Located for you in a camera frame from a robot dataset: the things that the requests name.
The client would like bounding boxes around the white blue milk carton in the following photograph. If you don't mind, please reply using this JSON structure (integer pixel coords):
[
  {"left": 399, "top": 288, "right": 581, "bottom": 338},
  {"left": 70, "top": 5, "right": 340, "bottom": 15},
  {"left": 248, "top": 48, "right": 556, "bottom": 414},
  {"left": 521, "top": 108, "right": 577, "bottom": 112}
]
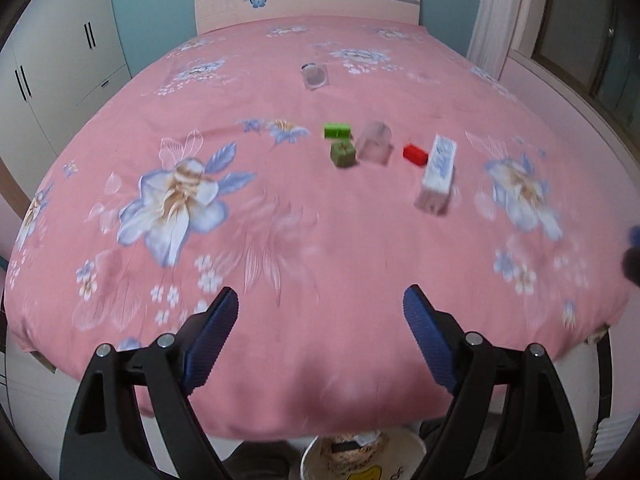
[{"left": 414, "top": 134, "right": 458, "bottom": 214}]

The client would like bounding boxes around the red small box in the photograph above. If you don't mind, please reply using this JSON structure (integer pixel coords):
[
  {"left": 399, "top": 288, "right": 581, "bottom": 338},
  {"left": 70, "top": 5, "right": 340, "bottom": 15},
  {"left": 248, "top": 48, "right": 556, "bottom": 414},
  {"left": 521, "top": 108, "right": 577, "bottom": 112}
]
[{"left": 402, "top": 144, "right": 428, "bottom": 167}]

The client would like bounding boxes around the olive green cube box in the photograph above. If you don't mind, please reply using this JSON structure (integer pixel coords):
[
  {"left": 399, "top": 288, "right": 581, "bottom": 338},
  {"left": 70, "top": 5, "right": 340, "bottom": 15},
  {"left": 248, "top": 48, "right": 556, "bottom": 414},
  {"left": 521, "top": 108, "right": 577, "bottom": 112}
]
[{"left": 330, "top": 140, "right": 357, "bottom": 168}]

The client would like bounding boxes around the bright green small box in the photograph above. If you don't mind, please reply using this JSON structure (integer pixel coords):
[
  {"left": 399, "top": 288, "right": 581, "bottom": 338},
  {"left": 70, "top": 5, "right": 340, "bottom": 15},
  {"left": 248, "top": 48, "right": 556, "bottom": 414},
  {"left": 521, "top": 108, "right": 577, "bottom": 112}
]
[{"left": 323, "top": 122, "right": 352, "bottom": 139}]

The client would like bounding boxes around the white round trash bin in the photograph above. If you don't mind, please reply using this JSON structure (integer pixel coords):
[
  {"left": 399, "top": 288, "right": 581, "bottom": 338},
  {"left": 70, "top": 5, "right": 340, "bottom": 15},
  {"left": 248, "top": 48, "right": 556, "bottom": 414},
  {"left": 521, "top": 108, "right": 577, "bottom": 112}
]
[{"left": 299, "top": 427, "right": 426, "bottom": 480}]

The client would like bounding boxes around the clear plastic cup near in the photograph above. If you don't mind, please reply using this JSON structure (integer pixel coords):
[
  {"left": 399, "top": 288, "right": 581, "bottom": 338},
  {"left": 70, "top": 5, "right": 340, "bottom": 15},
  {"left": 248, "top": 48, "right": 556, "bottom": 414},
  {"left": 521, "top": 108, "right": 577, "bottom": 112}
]
[{"left": 356, "top": 122, "right": 394, "bottom": 166}]

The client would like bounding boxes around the clear plastic cup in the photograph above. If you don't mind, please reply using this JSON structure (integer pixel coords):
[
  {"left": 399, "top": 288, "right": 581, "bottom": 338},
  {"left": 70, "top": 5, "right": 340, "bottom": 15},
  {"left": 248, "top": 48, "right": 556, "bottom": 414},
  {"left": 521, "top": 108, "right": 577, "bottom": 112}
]
[
  {"left": 300, "top": 63, "right": 329, "bottom": 90},
  {"left": 356, "top": 122, "right": 394, "bottom": 166}
]

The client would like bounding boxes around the pink floral bedspread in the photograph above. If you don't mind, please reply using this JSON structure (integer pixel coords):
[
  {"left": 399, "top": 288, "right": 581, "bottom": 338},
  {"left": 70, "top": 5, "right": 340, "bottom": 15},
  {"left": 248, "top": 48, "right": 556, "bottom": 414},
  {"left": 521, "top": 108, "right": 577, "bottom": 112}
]
[{"left": 6, "top": 18, "right": 631, "bottom": 440}]

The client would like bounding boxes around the white wardrobe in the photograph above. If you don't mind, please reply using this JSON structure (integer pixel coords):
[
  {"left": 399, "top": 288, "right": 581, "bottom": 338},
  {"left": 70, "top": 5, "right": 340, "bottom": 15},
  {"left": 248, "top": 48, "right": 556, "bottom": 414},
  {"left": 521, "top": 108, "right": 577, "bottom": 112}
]
[{"left": 0, "top": 0, "right": 132, "bottom": 221}]

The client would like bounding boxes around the clear plastic cup far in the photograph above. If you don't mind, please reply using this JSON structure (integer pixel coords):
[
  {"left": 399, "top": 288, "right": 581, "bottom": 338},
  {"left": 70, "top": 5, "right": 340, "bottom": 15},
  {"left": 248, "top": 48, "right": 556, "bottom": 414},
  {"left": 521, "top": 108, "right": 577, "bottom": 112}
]
[{"left": 300, "top": 63, "right": 329, "bottom": 90}]

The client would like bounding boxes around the white curtain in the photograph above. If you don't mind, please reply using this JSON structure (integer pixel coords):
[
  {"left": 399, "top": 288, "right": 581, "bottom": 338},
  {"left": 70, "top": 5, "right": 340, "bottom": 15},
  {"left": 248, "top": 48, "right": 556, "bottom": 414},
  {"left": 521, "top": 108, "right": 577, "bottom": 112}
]
[{"left": 466, "top": 0, "right": 522, "bottom": 79}]

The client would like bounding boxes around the window frame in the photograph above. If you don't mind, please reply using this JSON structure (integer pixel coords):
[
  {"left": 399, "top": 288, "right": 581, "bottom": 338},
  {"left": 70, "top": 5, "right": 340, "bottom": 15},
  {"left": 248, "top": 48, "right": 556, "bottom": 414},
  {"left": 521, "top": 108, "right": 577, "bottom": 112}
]
[{"left": 511, "top": 0, "right": 639, "bottom": 154}]

